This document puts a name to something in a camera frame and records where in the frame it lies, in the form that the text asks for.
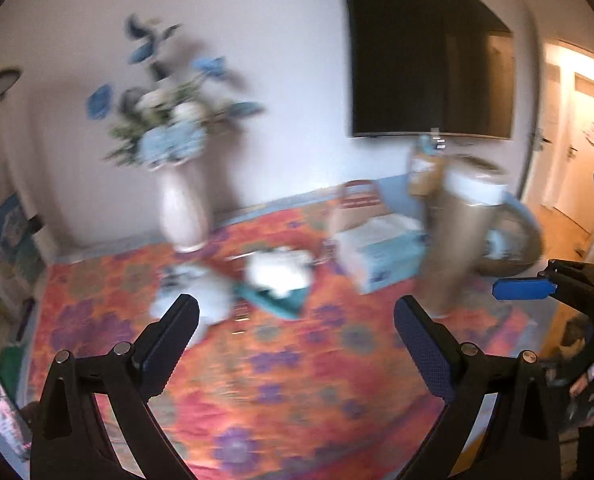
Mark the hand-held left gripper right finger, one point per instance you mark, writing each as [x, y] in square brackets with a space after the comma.
[424, 350]

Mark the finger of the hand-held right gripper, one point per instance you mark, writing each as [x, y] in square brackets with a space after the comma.
[522, 289]

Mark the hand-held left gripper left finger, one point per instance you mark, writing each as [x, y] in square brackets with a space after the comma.
[169, 345]

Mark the round grey basket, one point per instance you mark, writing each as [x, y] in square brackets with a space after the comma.
[527, 240]

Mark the light blue plush toy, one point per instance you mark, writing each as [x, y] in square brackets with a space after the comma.
[212, 295]

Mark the white cloth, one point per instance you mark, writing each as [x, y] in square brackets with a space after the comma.
[277, 270]

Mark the teal soft pouch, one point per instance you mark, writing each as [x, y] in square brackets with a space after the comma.
[277, 302]

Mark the tall tan cylinder container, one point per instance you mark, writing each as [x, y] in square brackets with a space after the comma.
[457, 250]

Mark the white and blue box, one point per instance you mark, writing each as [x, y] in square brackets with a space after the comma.
[377, 255]

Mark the orange floral tablecloth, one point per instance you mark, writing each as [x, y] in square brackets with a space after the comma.
[287, 385]

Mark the white ceramic vase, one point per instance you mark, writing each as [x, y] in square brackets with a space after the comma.
[182, 210]

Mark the wooden door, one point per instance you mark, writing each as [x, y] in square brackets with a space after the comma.
[587, 125]

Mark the colourful poster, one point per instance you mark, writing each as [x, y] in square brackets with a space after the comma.
[12, 230]

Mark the blue and white flower bouquet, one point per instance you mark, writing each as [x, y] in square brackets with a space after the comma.
[172, 140]

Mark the black wall television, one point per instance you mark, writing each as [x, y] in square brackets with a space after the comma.
[427, 50]

